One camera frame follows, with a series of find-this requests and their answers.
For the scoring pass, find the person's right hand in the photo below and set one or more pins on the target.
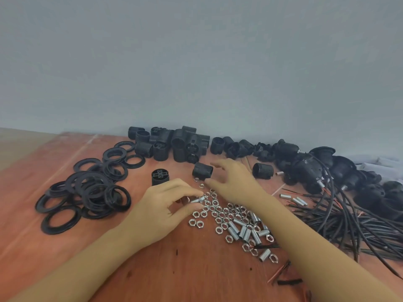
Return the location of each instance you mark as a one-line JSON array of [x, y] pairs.
[[241, 185]]

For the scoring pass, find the pile of black socket shells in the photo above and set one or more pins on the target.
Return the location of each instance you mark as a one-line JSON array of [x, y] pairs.
[[179, 146]]

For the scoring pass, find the pile of black plastic rings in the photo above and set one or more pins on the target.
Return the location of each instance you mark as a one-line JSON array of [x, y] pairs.
[[91, 188]]

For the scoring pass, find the person's left thumb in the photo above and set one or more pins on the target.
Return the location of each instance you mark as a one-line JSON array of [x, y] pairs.
[[189, 213]]

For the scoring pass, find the pile of silver hex nuts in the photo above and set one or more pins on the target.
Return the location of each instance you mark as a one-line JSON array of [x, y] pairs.
[[226, 216]]

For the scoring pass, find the white plastic bag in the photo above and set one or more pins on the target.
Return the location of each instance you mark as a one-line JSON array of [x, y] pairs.
[[382, 166]]

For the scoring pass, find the person's left forearm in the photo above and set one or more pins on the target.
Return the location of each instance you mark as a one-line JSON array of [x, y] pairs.
[[78, 270]]

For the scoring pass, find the black socket with inner insert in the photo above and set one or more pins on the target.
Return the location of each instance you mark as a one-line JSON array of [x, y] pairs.
[[160, 177]]

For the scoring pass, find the person's right forearm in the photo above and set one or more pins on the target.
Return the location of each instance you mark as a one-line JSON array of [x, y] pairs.
[[311, 251]]

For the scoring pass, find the black threaded socket shell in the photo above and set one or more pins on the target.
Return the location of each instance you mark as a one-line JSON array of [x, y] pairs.
[[263, 170], [202, 171]]

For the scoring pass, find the small threaded metal tube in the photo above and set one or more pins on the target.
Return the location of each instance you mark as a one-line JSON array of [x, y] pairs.
[[197, 200]]

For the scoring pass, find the person's right thumb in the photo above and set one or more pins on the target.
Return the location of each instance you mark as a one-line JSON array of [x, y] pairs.
[[216, 188]]

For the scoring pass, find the person's left hand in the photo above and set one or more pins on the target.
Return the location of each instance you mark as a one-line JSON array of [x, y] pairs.
[[154, 213]]

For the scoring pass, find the pile of metal threaded tubes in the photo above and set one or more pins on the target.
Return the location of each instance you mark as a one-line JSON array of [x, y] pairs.
[[247, 231]]

